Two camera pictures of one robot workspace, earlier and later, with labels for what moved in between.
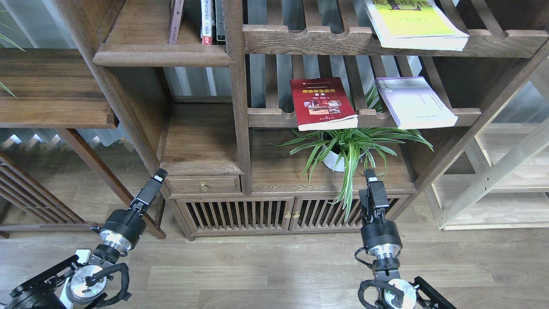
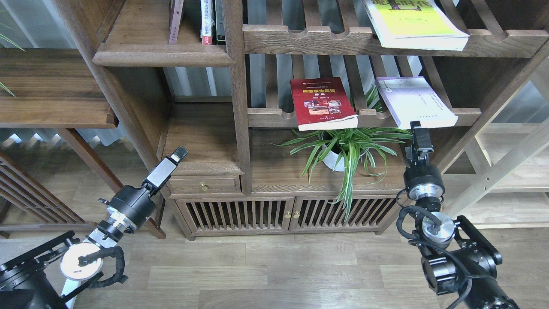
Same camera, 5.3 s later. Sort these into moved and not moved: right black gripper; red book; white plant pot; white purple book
Moved: right black gripper
Not moved: white plant pot; red book; white purple book
